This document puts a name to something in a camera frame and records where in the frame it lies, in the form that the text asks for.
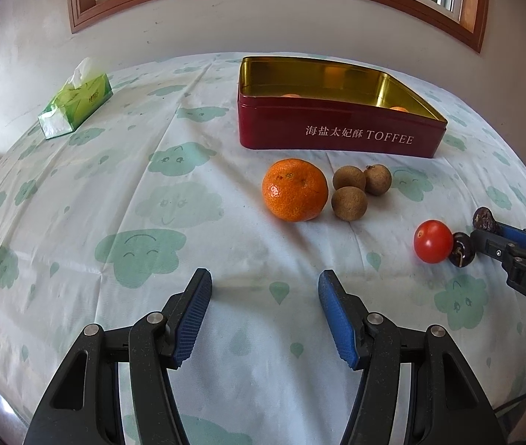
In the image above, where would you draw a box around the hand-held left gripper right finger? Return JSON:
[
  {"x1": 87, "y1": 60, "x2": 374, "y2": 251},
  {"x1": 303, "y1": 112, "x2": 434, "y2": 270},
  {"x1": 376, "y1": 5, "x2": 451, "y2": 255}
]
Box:
[{"x1": 317, "y1": 269, "x2": 509, "y2": 445}]

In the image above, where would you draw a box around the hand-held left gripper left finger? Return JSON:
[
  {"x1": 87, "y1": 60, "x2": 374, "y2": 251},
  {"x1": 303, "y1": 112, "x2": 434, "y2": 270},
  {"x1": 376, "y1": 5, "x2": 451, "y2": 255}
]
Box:
[{"x1": 23, "y1": 268, "x2": 214, "y2": 445}]

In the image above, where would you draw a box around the dark cherry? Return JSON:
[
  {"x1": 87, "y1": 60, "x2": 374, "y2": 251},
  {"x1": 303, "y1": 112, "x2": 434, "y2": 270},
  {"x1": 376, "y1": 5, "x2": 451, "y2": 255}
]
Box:
[{"x1": 450, "y1": 232, "x2": 477, "y2": 268}]

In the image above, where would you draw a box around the small dark wrinkled fruit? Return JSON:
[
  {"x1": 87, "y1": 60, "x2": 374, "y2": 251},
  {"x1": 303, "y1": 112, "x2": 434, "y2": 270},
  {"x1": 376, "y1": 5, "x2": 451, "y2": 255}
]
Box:
[{"x1": 472, "y1": 208, "x2": 500, "y2": 233}]

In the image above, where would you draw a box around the red cherry tomato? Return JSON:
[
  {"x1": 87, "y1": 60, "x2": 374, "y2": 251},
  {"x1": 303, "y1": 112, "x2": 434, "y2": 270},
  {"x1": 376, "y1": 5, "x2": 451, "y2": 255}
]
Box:
[{"x1": 413, "y1": 220, "x2": 454, "y2": 265}]

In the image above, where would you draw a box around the brown longan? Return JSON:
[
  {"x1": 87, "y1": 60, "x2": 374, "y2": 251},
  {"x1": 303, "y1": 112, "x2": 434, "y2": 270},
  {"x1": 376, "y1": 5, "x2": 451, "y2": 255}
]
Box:
[
  {"x1": 331, "y1": 186, "x2": 368, "y2": 220},
  {"x1": 364, "y1": 164, "x2": 392, "y2": 196},
  {"x1": 333, "y1": 165, "x2": 366, "y2": 192}
]

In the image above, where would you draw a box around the red and gold tin box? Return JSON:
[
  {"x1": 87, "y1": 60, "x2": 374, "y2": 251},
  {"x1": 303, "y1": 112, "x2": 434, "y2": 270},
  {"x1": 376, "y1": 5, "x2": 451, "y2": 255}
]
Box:
[{"x1": 237, "y1": 56, "x2": 449, "y2": 159}]

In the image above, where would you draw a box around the green tissue box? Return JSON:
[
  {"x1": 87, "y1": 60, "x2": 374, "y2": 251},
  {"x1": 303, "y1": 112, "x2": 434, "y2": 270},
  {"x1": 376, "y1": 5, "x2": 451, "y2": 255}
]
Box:
[{"x1": 38, "y1": 57, "x2": 113, "y2": 140}]

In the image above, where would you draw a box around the black cable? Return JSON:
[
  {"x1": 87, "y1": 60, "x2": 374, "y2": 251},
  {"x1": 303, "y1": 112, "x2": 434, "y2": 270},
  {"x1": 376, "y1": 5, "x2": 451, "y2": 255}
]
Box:
[{"x1": 494, "y1": 380, "x2": 526, "y2": 414}]

